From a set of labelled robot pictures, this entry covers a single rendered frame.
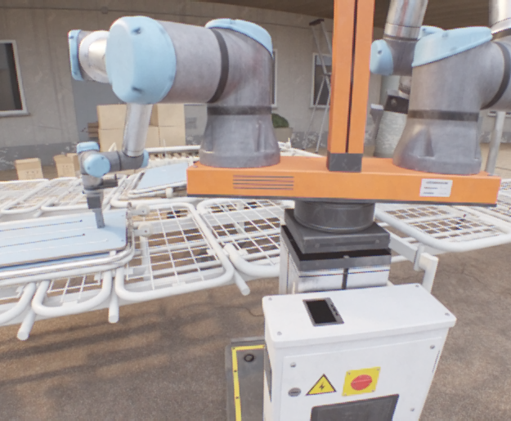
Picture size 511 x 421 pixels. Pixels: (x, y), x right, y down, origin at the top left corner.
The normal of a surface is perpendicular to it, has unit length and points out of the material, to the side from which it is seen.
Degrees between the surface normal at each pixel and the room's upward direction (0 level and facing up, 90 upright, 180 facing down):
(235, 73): 106
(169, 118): 90
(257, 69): 90
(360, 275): 90
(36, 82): 90
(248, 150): 73
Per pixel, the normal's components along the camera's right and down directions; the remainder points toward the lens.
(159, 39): 0.55, -0.11
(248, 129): 0.22, 0.01
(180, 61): 0.63, 0.33
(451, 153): -0.21, 0.01
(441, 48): -0.70, 0.18
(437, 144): -0.48, -0.02
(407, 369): 0.11, 0.32
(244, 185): -0.11, 0.32
